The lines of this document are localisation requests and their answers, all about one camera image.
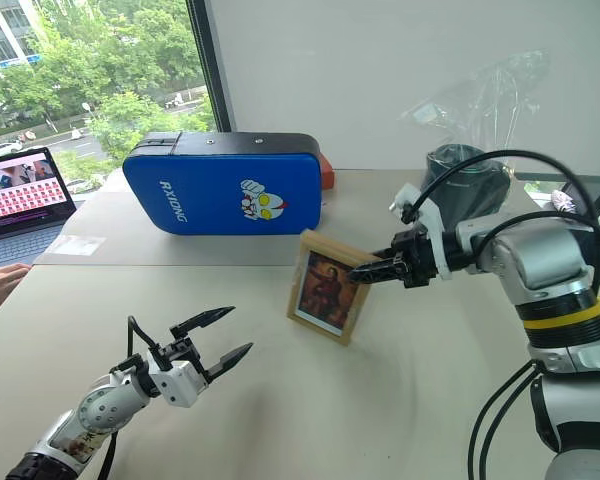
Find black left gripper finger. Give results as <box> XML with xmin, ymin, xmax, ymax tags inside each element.
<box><xmin>169</xmin><ymin>306</ymin><xmax>237</xmax><ymax>340</ymax></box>
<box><xmin>206</xmin><ymin>342</ymin><xmax>255</xmax><ymax>385</ymax></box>

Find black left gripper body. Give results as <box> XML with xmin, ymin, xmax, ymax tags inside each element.
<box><xmin>146</xmin><ymin>335</ymin><xmax>217</xmax><ymax>387</ymax></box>

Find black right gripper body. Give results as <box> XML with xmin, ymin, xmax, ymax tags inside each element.
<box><xmin>390</xmin><ymin>228</ymin><xmax>441</xmax><ymax>291</ymax></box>

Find wooden picture frame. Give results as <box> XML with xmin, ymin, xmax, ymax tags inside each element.
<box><xmin>285</xmin><ymin>229</ymin><xmax>382</xmax><ymax>347</ymax></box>

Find bare person hand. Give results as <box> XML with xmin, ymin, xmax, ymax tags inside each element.
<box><xmin>0</xmin><ymin>262</ymin><xmax>33</xmax><ymax>318</ymax></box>

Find black cylinder speaker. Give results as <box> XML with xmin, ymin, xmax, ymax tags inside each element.
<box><xmin>424</xmin><ymin>143</ymin><xmax>513</xmax><ymax>225</ymax></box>

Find orange box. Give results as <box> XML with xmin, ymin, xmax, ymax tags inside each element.
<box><xmin>319</xmin><ymin>153</ymin><xmax>337</xmax><ymax>192</ymax></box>

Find blue kick pad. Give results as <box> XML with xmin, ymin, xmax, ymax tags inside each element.
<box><xmin>121</xmin><ymin>131</ymin><xmax>327</xmax><ymax>238</ymax></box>

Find pale purple fuzzy object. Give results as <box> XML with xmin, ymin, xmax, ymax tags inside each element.
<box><xmin>551</xmin><ymin>189</ymin><xmax>577</xmax><ymax>216</ymax></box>

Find clear plastic bag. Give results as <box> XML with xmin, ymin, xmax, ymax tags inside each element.
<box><xmin>398</xmin><ymin>48</ymin><xmax>577</xmax><ymax>172</ymax></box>

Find open laptop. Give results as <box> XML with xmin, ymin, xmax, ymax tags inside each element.
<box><xmin>0</xmin><ymin>146</ymin><xmax>78</xmax><ymax>272</ymax></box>

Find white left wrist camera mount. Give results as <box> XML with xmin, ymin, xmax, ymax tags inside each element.
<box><xmin>147</xmin><ymin>358</ymin><xmax>208</xmax><ymax>409</ymax></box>

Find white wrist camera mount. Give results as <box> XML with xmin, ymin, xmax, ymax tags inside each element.
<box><xmin>388</xmin><ymin>182</ymin><xmax>454</xmax><ymax>282</ymax></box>
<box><xmin>147</xmin><ymin>358</ymin><xmax>208</xmax><ymax>409</ymax></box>

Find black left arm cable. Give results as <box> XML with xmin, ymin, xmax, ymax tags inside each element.
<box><xmin>99</xmin><ymin>314</ymin><xmax>162</xmax><ymax>480</ymax></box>

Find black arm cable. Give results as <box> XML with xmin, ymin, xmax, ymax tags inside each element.
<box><xmin>99</xmin><ymin>314</ymin><xmax>162</xmax><ymax>480</ymax></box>
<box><xmin>401</xmin><ymin>148</ymin><xmax>600</xmax><ymax>294</ymax></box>

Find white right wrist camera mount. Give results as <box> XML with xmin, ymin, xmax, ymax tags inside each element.
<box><xmin>388</xmin><ymin>182</ymin><xmax>454</xmax><ymax>282</ymax></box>

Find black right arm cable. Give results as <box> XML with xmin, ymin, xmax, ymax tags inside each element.
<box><xmin>401</xmin><ymin>148</ymin><xmax>600</xmax><ymax>294</ymax></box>

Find black robot body cables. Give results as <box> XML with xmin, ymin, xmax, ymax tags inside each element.
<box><xmin>468</xmin><ymin>359</ymin><xmax>542</xmax><ymax>480</ymax></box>

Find black window frame post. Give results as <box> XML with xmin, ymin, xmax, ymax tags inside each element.
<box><xmin>184</xmin><ymin>0</ymin><xmax>239</xmax><ymax>133</ymax></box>

